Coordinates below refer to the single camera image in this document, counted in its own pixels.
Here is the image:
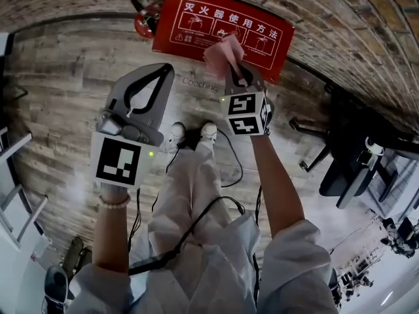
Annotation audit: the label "white shoe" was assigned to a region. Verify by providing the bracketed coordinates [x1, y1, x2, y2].
[168, 121, 187, 150]
[199, 121, 219, 143]

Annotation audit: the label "grey round appliance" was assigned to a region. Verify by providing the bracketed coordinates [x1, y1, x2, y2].
[43, 265, 69, 312]

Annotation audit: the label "red fire extinguisher box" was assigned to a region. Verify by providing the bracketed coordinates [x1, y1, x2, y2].
[151, 0, 296, 84]

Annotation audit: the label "black tripod equipment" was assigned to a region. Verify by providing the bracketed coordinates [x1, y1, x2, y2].
[381, 217, 419, 258]

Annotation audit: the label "pink cloth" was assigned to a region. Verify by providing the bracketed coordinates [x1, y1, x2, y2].
[203, 33, 249, 88]

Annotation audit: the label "light long-sleeved shirt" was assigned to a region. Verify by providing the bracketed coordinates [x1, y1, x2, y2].
[67, 213, 338, 314]

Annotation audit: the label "dark green bag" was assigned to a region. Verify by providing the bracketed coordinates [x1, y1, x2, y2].
[62, 236, 94, 274]

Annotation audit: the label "white bead bracelet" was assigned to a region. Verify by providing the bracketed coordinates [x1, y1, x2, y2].
[97, 191, 131, 209]

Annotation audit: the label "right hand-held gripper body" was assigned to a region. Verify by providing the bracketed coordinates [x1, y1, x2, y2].
[219, 90, 274, 137]

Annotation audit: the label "white table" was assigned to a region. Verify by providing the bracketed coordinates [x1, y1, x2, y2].
[0, 33, 16, 58]

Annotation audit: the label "white trousers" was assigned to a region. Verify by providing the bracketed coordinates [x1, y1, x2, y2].
[132, 142, 236, 248]

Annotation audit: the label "black office chair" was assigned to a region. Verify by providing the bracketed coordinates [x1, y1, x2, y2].
[289, 83, 419, 209]

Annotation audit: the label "white metal frame rack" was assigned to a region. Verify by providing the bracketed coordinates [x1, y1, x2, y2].
[0, 122, 48, 248]

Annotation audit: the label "small white camera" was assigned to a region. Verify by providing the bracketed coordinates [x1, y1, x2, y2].
[365, 135, 386, 156]

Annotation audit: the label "thin black cable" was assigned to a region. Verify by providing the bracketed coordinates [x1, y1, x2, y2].
[214, 131, 244, 188]

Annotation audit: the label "black cable bundle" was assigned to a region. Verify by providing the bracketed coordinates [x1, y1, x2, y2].
[128, 188, 142, 251]

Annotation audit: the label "person's left forearm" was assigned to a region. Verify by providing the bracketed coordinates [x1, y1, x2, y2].
[93, 191, 132, 276]

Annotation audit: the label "thick black cable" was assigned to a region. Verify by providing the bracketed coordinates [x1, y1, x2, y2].
[128, 195, 246, 276]

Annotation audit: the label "red fire extinguisher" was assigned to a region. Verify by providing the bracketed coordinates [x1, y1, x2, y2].
[130, 0, 164, 41]

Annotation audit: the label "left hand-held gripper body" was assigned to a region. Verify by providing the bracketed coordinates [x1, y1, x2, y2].
[90, 108, 164, 189]

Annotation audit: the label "white desk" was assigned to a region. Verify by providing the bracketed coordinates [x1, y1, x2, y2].
[366, 148, 419, 218]

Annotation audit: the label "person's right forearm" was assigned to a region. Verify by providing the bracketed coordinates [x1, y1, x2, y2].
[250, 135, 305, 241]

